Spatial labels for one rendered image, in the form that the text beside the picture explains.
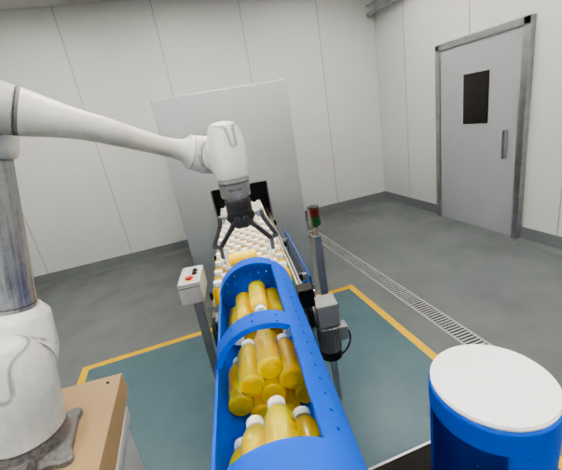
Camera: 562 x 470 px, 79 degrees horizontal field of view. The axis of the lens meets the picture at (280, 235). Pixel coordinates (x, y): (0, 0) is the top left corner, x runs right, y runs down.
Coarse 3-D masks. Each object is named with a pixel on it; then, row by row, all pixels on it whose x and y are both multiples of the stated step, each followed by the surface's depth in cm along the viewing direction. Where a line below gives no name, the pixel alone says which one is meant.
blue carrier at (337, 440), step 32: (224, 288) 133; (288, 288) 113; (224, 320) 123; (256, 320) 89; (288, 320) 90; (224, 352) 88; (320, 352) 88; (224, 384) 94; (320, 384) 70; (224, 416) 84; (320, 416) 61; (224, 448) 76; (256, 448) 55; (288, 448) 54; (320, 448) 54; (352, 448) 59
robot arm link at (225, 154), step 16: (208, 128) 92; (224, 128) 90; (208, 144) 92; (224, 144) 90; (240, 144) 93; (208, 160) 96; (224, 160) 91; (240, 160) 93; (224, 176) 94; (240, 176) 94
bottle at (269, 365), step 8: (256, 336) 95; (264, 336) 93; (272, 336) 94; (256, 344) 92; (264, 344) 90; (272, 344) 90; (256, 352) 89; (264, 352) 87; (272, 352) 87; (280, 352) 89; (256, 360) 87; (264, 360) 85; (272, 360) 85; (280, 360) 85; (264, 368) 86; (272, 368) 86; (280, 368) 86; (264, 376) 86; (272, 376) 86
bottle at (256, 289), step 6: (252, 282) 126; (258, 282) 125; (252, 288) 122; (258, 288) 120; (264, 288) 123; (252, 294) 119; (258, 294) 117; (264, 294) 118; (252, 300) 115; (258, 300) 114; (264, 300) 115; (252, 306) 115
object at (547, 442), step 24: (432, 408) 87; (432, 432) 98; (456, 432) 79; (480, 432) 74; (504, 432) 72; (528, 432) 71; (552, 432) 72; (432, 456) 102; (456, 456) 110; (480, 456) 109; (504, 456) 104; (528, 456) 73; (552, 456) 74
